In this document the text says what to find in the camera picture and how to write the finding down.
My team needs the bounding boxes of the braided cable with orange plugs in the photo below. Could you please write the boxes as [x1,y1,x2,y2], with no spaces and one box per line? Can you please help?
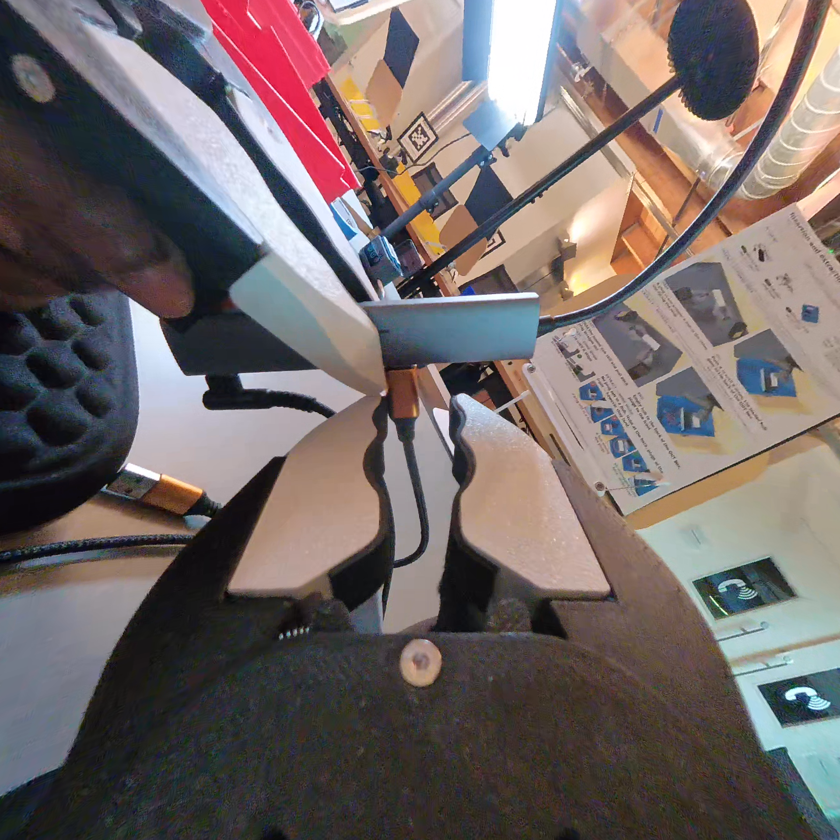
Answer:
[0,366,432,571]

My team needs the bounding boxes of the black and white marker tag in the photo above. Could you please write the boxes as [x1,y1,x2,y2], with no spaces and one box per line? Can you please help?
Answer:
[395,112,441,166]

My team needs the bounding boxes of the black and tan wall panel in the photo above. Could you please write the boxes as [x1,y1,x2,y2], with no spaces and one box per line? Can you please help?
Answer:
[363,5,421,131]
[438,165,514,277]

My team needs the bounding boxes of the black phone icon sign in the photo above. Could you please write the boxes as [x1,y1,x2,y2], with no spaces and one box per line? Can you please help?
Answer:
[691,556,798,621]
[756,668,840,728]

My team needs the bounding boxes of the thin black plugged-end cable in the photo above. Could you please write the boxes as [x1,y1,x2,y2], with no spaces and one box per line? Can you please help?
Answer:
[202,373,337,420]

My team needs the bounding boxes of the grey usb hub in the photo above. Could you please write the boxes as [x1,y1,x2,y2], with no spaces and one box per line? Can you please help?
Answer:
[161,292,540,379]

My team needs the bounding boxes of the printed instruction poster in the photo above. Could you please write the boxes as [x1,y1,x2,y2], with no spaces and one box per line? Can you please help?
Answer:
[533,203,840,517]

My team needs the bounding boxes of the person's left hand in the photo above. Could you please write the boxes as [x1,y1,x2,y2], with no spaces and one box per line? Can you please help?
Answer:
[0,147,199,320]

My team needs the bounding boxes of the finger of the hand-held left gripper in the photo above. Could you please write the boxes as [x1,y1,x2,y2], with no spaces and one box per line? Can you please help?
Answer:
[20,0,389,396]

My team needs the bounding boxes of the red plastic bin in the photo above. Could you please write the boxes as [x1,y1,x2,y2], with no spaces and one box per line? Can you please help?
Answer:
[213,13,363,201]
[200,0,333,83]

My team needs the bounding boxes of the silver ventilation duct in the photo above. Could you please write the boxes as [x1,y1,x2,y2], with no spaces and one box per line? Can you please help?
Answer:
[696,62,840,203]

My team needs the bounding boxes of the studio light panel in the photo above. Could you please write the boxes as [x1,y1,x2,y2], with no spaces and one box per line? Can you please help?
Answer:
[461,0,567,127]

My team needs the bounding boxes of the black hub cable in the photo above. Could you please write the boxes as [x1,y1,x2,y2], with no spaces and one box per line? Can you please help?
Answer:
[537,0,833,337]

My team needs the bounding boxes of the small blue grey box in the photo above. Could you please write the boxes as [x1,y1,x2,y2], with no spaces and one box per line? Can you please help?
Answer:
[358,235,404,284]

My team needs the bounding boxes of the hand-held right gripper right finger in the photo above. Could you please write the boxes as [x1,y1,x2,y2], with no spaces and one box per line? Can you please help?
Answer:
[436,392,613,634]

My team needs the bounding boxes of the grey light stand pole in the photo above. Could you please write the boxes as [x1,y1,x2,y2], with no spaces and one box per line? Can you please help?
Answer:
[379,147,494,242]

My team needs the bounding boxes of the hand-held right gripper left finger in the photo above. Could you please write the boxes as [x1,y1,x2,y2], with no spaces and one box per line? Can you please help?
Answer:
[226,394,396,614]

